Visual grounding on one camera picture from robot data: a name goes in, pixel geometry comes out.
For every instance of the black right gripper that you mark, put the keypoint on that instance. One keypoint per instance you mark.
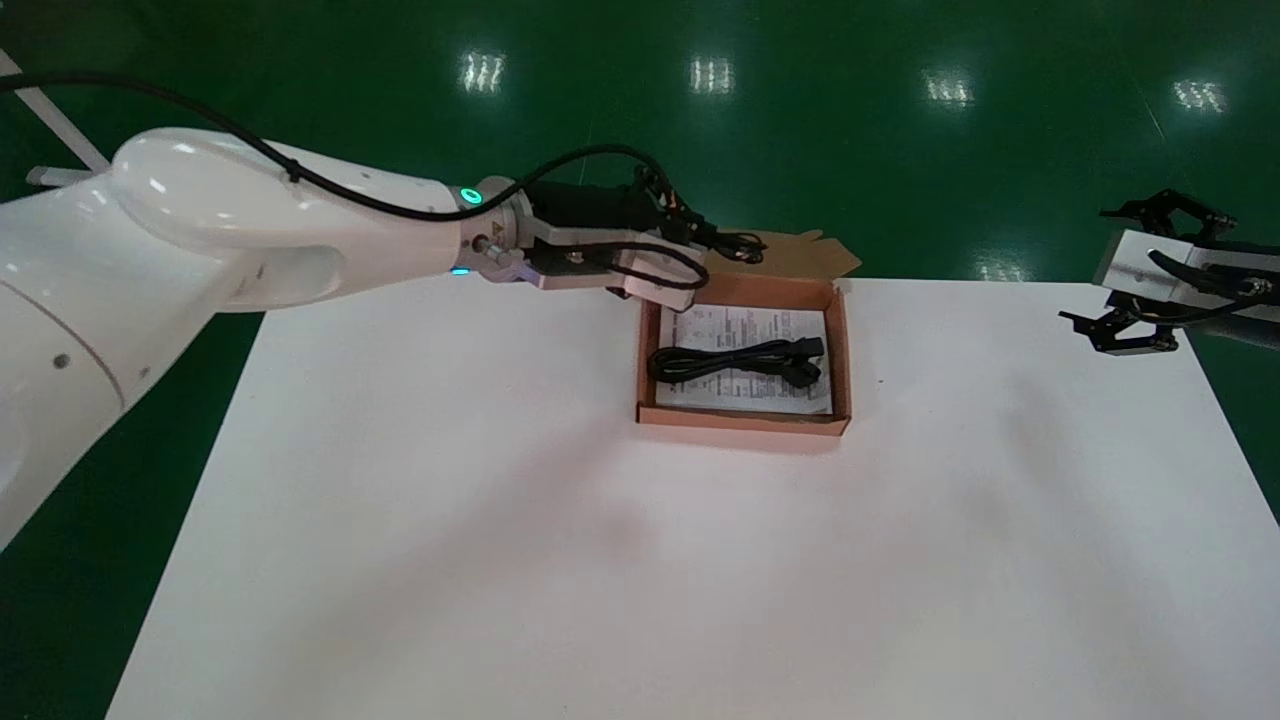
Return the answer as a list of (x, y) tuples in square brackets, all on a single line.
[(1240, 335)]

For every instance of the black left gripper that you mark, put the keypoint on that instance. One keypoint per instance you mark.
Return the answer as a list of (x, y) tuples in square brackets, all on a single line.
[(590, 205)]

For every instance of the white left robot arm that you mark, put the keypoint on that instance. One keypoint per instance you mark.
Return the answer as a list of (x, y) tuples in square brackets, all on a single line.
[(200, 200)]

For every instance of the open brown cardboard storage box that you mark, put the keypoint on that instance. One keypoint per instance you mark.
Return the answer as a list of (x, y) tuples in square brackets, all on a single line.
[(745, 420)]

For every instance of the white printed paper manual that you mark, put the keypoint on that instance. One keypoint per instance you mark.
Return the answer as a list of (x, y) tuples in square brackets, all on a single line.
[(760, 325)]

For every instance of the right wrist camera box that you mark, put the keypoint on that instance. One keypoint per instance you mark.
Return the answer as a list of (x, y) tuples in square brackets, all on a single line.
[(1130, 265)]

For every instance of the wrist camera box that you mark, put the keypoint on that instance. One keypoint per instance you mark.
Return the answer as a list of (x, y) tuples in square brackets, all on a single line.
[(650, 280), (1130, 265)]

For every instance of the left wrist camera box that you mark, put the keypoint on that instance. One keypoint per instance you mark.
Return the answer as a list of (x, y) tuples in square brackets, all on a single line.
[(650, 280)]

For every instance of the white table leg frame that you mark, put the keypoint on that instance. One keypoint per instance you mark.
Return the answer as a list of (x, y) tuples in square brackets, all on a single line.
[(50, 177)]

